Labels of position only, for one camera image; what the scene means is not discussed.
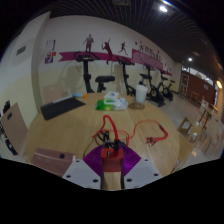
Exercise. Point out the light wooden stool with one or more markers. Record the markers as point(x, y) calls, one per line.
point(185, 126)

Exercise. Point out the round wooden coaster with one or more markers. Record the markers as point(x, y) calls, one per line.
point(136, 106)

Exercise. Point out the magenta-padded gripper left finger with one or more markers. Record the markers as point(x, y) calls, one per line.
point(83, 173)

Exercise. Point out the magenta wall banner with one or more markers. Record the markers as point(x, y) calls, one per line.
point(68, 55)

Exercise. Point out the large black exercise bike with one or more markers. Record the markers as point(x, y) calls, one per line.
point(87, 75)

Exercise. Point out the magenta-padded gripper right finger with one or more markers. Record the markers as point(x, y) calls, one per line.
point(141, 173)

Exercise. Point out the red charger block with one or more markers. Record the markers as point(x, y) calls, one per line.
point(112, 161)

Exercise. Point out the white tissue pack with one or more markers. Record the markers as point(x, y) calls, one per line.
point(111, 96)

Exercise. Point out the white plastic cup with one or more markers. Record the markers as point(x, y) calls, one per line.
point(141, 93)

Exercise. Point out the group of wooden tables and chairs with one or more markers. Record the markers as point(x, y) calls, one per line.
point(208, 116)

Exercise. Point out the black bag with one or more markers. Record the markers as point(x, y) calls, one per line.
point(11, 148)

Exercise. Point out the black chair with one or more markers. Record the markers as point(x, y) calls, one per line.
point(6, 106)

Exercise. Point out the pink power strip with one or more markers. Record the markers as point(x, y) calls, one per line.
point(50, 161)

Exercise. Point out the brown wooden cabinet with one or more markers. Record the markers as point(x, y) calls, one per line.
point(200, 88)

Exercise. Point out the plain wooden chair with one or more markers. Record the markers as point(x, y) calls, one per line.
point(53, 93)

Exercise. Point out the round ceiling light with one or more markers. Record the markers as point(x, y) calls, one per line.
point(190, 59)
point(163, 8)

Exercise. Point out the blue and orange marker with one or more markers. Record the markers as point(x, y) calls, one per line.
point(81, 95)

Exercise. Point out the glowing wall lamp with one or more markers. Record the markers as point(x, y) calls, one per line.
point(219, 84)

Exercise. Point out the wall air vent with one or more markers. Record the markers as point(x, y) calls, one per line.
point(21, 50)

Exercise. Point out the green wet wipes pack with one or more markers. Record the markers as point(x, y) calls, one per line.
point(105, 106)

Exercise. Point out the wall posters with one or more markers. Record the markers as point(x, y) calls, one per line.
point(50, 45)

